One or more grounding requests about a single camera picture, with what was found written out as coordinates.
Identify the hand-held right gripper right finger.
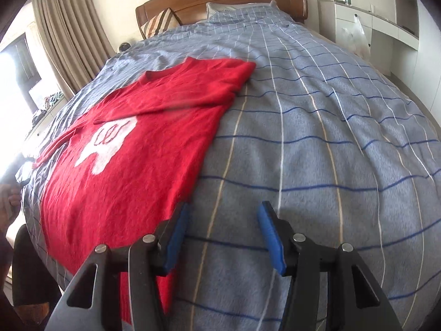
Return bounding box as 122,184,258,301
257,201,404,331

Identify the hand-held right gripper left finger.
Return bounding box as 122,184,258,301
48,202,191,331

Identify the red towel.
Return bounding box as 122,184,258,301
34,57,257,321

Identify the pile of clothes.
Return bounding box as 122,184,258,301
32,90,65,125

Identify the person's left hand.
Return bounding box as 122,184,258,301
0,183,22,230

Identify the white window bench cabinet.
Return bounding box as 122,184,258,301
22,90,71,149

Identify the dark cloth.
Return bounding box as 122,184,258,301
12,224,63,308

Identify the blue checked duvet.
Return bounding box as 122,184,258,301
21,3,441,331

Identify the dark framed window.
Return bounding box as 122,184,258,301
0,36,44,111

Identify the beige curtain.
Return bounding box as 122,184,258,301
31,0,118,95

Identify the striped pillow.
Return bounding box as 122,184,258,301
143,7,183,38

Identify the clear plastic bag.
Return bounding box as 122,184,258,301
341,15,371,57

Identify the grey pillow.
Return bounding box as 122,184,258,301
206,0,279,19

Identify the white desk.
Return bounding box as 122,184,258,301
317,0,421,76

